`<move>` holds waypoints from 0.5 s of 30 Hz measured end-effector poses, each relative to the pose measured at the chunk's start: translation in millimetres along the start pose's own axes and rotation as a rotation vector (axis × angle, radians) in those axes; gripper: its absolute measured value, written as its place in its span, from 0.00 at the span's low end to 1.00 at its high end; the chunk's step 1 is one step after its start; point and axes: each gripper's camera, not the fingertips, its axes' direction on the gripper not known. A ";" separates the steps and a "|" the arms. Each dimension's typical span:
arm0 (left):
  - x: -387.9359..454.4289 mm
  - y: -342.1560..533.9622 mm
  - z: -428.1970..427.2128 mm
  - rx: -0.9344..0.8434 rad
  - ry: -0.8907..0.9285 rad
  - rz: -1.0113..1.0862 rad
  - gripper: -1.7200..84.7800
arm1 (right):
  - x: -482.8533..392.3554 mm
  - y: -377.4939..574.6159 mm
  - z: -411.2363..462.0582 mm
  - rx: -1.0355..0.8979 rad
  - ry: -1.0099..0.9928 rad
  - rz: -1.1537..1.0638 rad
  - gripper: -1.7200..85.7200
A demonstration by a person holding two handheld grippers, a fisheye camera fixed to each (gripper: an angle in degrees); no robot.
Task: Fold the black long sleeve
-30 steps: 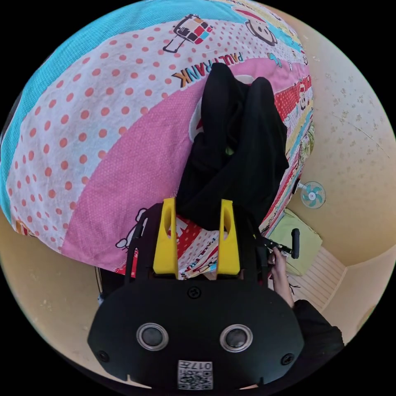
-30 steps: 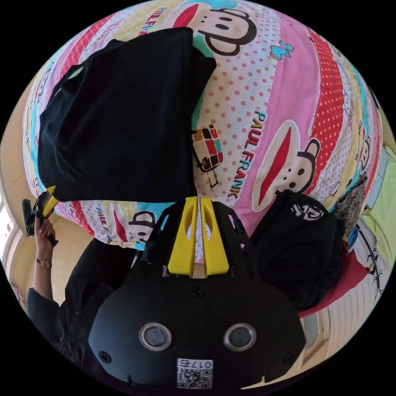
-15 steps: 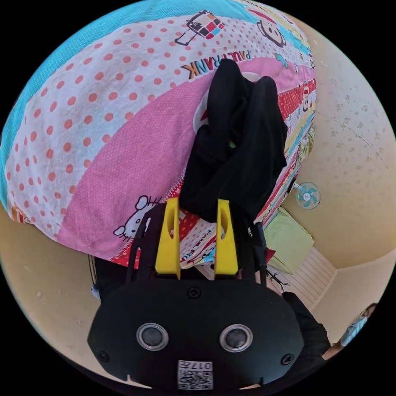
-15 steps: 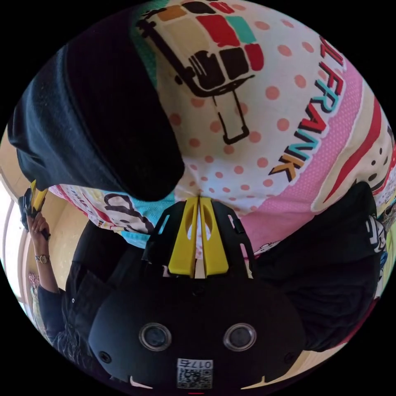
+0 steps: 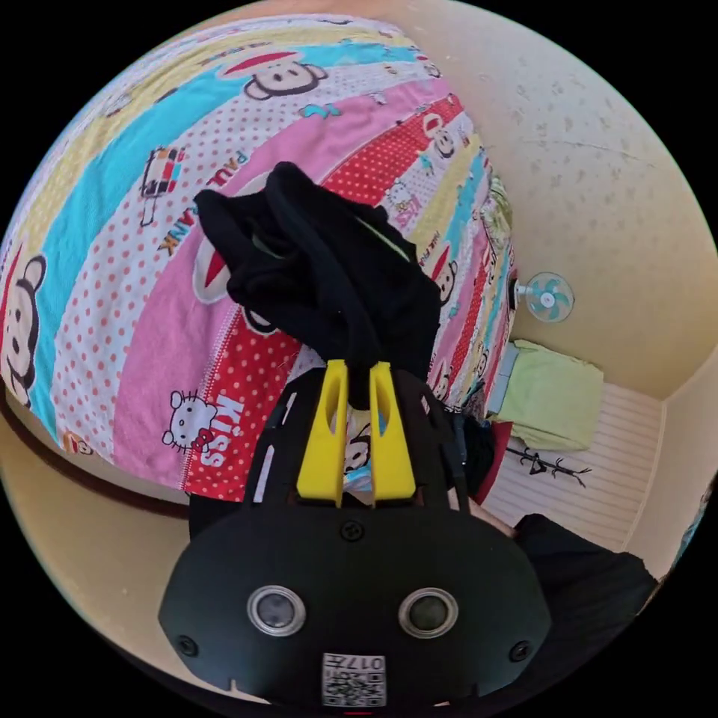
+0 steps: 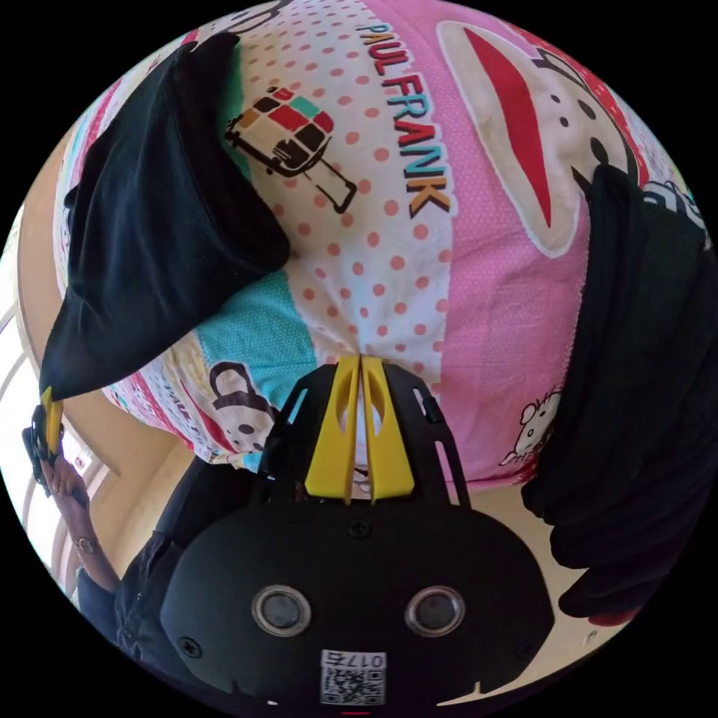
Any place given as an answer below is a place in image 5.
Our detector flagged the light green folded blanket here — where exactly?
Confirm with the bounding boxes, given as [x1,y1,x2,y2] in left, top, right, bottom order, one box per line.
[486,338,607,453]

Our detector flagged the pile of clothes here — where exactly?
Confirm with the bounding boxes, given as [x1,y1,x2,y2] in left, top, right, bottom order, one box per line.
[447,414,514,505]

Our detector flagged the person's body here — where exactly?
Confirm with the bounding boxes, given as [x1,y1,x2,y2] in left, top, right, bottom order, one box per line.
[470,497,662,702]

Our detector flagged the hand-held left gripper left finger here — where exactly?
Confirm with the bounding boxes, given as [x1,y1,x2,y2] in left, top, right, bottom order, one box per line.
[296,360,345,509]

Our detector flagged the bed with cartoon printed sheet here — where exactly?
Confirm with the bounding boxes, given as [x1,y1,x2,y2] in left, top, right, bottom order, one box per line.
[0,13,518,503]

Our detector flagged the small white wall fan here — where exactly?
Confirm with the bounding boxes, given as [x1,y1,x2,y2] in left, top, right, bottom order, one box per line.
[513,271,577,324]

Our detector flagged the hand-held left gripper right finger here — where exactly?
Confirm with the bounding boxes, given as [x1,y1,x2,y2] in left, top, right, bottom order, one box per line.
[368,361,417,507]

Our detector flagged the black long sleeve shirt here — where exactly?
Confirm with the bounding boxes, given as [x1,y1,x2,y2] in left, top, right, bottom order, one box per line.
[192,161,444,411]

